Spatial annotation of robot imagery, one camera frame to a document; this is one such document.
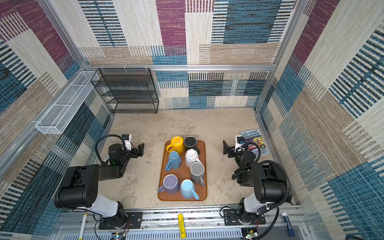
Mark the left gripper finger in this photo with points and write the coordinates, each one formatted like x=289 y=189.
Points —
x=138 y=154
x=141 y=147

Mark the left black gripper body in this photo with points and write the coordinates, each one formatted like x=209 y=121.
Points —
x=134 y=150

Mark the white mesh basket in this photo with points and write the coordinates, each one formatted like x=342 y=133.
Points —
x=58 y=117

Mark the yellow mug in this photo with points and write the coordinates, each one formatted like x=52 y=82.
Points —
x=176 y=145

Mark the colourful magazine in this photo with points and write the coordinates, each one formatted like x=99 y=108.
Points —
x=255 y=136

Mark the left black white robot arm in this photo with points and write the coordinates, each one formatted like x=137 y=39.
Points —
x=78 y=189

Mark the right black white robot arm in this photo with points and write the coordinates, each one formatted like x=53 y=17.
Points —
x=270 y=182

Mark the white marker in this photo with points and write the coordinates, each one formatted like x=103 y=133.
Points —
x=84 y=220

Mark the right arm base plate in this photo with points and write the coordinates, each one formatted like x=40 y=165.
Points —
x=231 y=218

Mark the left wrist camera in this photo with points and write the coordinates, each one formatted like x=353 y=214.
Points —
x=127 y=140

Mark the yellow marker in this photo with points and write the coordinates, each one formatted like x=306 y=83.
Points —
x=182 y=229

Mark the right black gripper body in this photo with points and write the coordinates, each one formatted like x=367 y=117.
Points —
x=231 y=148

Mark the brown plastic tray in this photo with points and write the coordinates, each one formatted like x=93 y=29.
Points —
x=183 y=173

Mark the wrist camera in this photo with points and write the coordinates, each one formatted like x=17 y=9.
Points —
x=239 y=142
x=127 y=140

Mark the white mug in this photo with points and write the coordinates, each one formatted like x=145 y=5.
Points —
x=191 y=157

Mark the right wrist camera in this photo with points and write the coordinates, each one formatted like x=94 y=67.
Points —
x=239 y=142

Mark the black mug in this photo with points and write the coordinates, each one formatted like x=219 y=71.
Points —
x=190 y=142

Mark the blue speckled mug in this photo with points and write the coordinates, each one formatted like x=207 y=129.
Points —
x=174 y=162

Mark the black wire shelf rack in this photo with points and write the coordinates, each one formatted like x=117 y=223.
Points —
x=127 y=91

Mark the light blue mug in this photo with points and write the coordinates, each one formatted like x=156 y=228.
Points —
x=188 y=190

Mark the purple mug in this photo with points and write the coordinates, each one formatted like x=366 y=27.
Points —
x=171 y=184

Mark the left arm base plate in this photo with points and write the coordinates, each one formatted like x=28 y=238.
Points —
x=130 y=220

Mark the grey mug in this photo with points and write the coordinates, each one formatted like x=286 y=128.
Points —
x=197 y=170

